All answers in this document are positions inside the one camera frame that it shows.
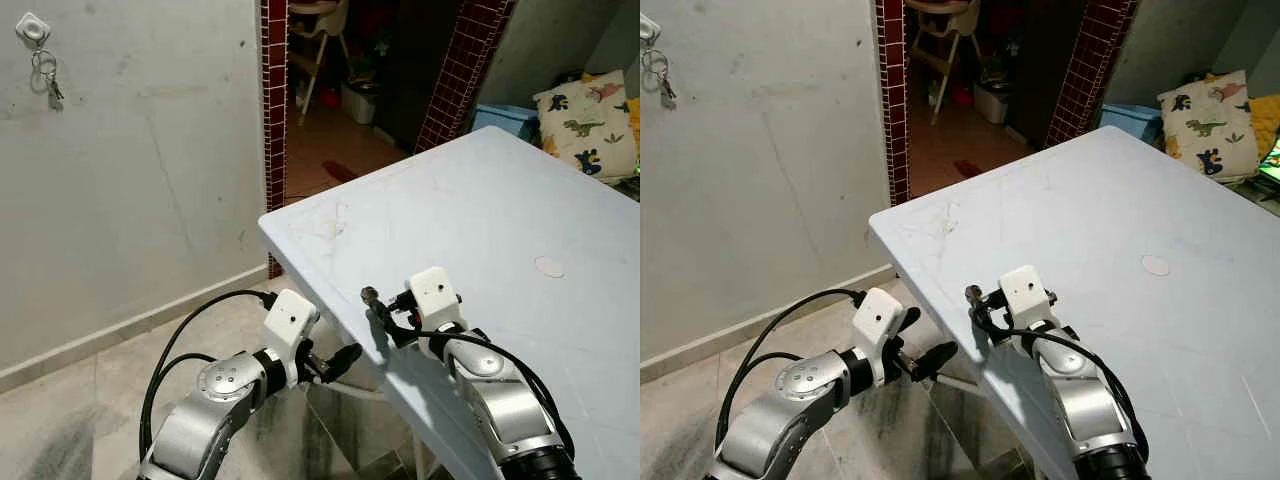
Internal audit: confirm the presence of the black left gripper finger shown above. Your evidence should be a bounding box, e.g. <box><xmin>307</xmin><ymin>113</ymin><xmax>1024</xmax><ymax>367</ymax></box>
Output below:
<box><xmin>915</xmin><ymin>342</ymin><xmax>959</xmax><ymax>381</ymax></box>
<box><xmin>326</xmin><ymin>342</ymin><xmax>364</xmax><ymax>377</ymax></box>

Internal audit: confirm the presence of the white plastic container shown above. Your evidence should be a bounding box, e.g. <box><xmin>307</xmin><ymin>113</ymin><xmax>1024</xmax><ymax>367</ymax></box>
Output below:
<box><xmin>973</xmin><ymin>82</ymin><xmax>1011</xmax><ymax>125</ymax></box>
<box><xmin>340</xmin><ymin>82</ymin><xmax>379</xmax><ymax>125</ymax></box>

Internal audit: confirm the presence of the blue plastic bin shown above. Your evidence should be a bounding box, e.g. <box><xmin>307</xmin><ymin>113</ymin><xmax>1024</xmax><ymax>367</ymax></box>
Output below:
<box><xmin>1098</xmin><ymin>102</ymin><xmax>1164</xmax><ymax>146</ymax></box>
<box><xmin>470</xmin><ymin>102</ymin><xmax>541</xmax><ymax>143</ymax></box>

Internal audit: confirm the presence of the white dinosaur print pillow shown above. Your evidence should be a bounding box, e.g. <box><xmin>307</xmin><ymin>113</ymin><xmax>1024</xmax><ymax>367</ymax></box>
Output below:
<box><xmin>532</xmin><ymin>70</ymin><xmax>639</xmax><ymax>183</ymax></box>
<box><xmin>1157</xmin><ymin>70</ymin><xmax>1261</xmax><ymax>186</ymax></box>

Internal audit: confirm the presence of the white wooden high chair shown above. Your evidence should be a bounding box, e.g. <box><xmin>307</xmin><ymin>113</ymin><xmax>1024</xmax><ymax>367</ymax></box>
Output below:
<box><xmin>288</xmin><ymin>0</ymin><xmax>353</xmax><ymax>127</ymax></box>
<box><xmin>905</xmin><ymin>0</ymin><xmax>976</xmax><ymax>127</ymax></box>

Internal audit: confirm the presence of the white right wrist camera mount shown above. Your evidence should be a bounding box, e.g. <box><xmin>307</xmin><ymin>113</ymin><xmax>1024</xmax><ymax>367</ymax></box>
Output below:
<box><xmin>406</xmin><ymin>266</ymin><xmax>469</xmax><ymax>339</ymax></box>
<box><xmin>998</xmin><ymin>264</ymin><xmax>1059</xmax><ymax>331</ymax></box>

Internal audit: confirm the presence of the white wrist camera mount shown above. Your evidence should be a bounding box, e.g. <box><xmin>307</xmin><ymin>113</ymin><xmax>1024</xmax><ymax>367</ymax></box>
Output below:
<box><xmin>850</xmin><ymin>287</ymin><xmax>911</xmax><ymax>389</ymax></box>
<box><xmin>262</xmin><ymin>288</ymin><xmax>322</xmax><ymax>389</ymax></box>
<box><xmin>406</xmin><ymin>266</ymin><xmax>469</xmax><ymax>339</ymax></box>
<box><xmin>998</xmin><ymin>264</ymin><xmax>1059</xmax><ymax>331</ymax></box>

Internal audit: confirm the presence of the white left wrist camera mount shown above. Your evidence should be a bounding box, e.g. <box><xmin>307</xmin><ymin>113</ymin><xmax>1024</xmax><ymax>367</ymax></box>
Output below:
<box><xmin>262</xmin><ymin>288</ymin><xmax>322</xmax><ymax>389</ymax></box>
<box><xmin>850</xmin><ymin>287</ymin><xmax>911</xmax><ymax>389</ymax></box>

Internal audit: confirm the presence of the long black left arm cable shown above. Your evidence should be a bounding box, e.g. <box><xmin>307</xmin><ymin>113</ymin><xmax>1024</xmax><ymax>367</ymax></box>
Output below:
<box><xmin>150</xmin><ymin>288</ymin><xmax>281</xmax><ymax>451</ymax></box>
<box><xmin>722</xmin><ymin>287</ymin><xmax>869</xmax><ymax>451</ymax></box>

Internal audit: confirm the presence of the short black left arm cable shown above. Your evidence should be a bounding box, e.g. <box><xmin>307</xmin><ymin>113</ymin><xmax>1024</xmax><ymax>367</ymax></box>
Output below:
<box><xmin>715</xmin><ymin>350</ymin><xmax>806</xmax><ymax>461</ymax></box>
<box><xmin>138</xmin><ymin>352</ymin><xmax>215</xmax><ymax>463</ymax></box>

